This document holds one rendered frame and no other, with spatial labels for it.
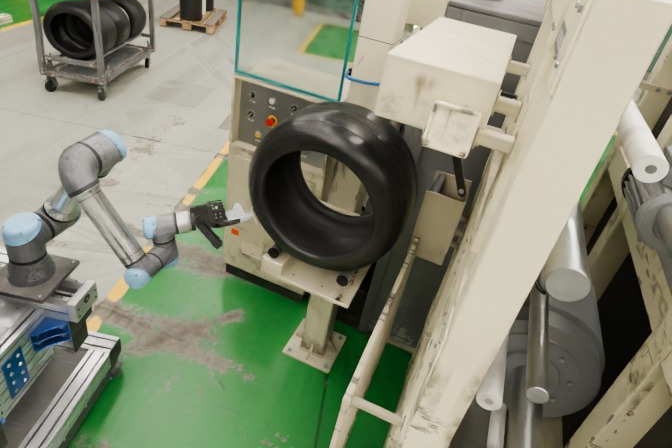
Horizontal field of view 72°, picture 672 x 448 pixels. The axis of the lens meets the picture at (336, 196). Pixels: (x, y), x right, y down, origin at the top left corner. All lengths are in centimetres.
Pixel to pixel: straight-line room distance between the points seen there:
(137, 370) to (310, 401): 84
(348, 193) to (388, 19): 70
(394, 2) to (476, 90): 72
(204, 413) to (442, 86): 185
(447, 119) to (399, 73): 16
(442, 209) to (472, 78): 84
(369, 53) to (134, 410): 182
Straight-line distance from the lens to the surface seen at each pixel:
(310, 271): 185
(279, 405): 243
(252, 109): 240
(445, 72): 102
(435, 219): 180
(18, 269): 197
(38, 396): 232
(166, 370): 255
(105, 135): 166
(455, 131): 95
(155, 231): 166
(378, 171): 142
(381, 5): 168
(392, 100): 106
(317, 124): 145
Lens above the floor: 203
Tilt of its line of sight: 32 degrees down
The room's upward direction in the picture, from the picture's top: 11 degrees clockwise
